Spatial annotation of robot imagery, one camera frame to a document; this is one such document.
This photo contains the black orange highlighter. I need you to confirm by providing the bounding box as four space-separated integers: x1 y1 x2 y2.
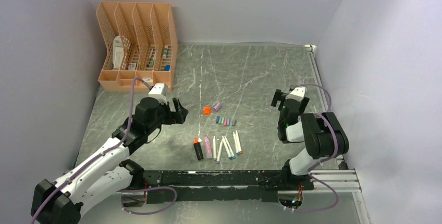
193 138 204 161

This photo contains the purple highlighter cap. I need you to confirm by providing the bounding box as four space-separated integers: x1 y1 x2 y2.
213 103 222 111

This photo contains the purple pink highlighter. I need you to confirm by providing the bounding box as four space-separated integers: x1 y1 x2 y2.
204 135 213 159

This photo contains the white pen blue cap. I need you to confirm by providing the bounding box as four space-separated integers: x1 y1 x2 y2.
232 132 240 156

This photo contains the white pen orange cap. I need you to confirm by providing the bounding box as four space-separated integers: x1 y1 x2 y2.
235 130 243 154

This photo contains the white pen green cap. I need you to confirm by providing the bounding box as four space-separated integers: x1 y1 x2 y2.
222 135 233 160

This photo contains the white pen grey cap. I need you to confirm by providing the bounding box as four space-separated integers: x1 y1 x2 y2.
216 140 224 164

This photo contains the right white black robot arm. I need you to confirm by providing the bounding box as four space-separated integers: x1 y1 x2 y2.
271 87 349 190

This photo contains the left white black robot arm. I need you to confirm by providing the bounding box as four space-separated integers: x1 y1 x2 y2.
31 96 189 223

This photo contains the orange plastic file organizer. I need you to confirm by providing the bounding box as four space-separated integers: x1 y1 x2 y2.
96 1 178 92

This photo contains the white paper packet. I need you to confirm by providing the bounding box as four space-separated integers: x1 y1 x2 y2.
112 35 124 70

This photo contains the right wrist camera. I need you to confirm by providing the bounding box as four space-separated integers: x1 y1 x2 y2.
286 86 306 102

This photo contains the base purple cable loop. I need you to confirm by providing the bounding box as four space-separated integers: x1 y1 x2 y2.
119 186 177 216

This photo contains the aluminium rail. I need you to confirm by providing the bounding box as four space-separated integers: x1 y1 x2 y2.
304 44 362 193

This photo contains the black base frame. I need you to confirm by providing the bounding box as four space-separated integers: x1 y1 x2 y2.
127 170 314 204

